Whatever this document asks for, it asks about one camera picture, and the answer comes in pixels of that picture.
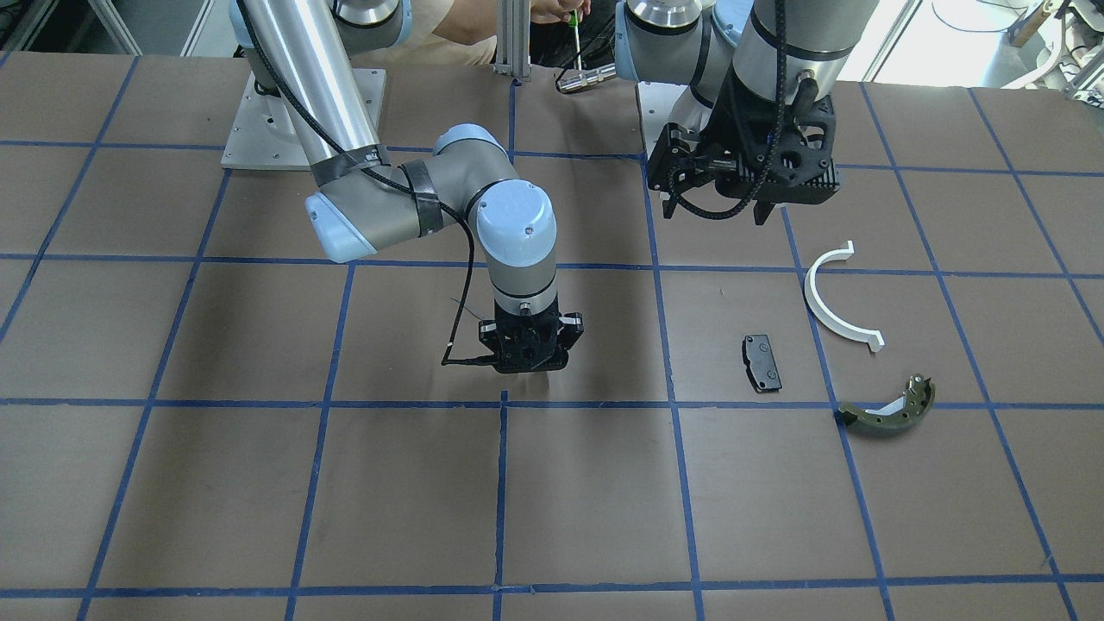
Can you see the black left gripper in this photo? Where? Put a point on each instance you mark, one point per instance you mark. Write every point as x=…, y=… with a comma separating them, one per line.
x=731, y=121

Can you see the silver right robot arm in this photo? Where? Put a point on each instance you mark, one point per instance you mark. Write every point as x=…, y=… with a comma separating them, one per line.
x=306, y=44

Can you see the aluminium frame post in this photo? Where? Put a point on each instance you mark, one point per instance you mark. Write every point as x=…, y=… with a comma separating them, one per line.
x=512, y=56

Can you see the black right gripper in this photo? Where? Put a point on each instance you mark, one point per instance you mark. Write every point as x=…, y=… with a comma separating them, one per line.
x=570, y=330

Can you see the black brake pad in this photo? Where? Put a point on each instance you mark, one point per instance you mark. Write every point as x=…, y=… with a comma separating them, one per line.
x=760, y=364

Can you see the white curved plastic bracket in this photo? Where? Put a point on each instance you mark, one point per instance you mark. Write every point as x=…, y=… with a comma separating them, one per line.
x=825, y=307

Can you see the green brake shoe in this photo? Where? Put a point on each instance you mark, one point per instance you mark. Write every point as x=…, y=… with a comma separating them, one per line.
x=904, y=413

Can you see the green handled reacher tool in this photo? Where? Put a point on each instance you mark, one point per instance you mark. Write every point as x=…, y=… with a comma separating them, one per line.
x=573, y=23

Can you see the person in beige shirt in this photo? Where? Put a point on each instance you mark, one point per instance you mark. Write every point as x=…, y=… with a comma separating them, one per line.
x=444, y=33

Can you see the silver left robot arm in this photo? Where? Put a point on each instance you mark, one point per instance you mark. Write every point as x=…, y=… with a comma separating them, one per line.
x=763, y=44

